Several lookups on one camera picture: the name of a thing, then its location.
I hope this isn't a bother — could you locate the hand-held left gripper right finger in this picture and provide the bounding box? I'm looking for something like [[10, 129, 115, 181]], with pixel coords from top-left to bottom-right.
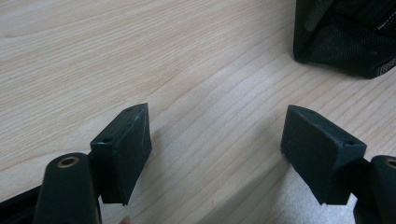
[[280, 105, 368, 206]]

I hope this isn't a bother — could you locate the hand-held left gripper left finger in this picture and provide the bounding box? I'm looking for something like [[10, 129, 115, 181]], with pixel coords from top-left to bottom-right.
[[90, 103, 153, 206]]

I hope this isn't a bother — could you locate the black mesh fabric bag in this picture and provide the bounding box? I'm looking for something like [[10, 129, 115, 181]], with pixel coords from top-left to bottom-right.
[[292, 0, 396, 80]]

